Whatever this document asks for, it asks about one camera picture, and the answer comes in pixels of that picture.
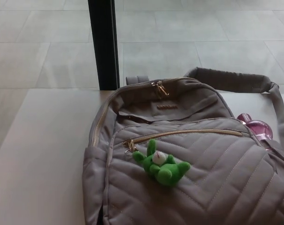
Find grey quilted backpack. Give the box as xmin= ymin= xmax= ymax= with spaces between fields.
xmin=83 ymin=67 xmax=284 ymax=225

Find black vertical window frame post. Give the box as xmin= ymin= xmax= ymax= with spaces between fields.
xmin=87 ymin=0 xmax=121 ymax=91

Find green plush bunny keychain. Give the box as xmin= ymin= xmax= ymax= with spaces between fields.
xmin=125 ymin=138 xmax=192 ymax=189

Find pink transparent water bottle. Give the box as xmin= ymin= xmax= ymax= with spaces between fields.
xmin=236 ymin=112 xmax=274 ymax=150

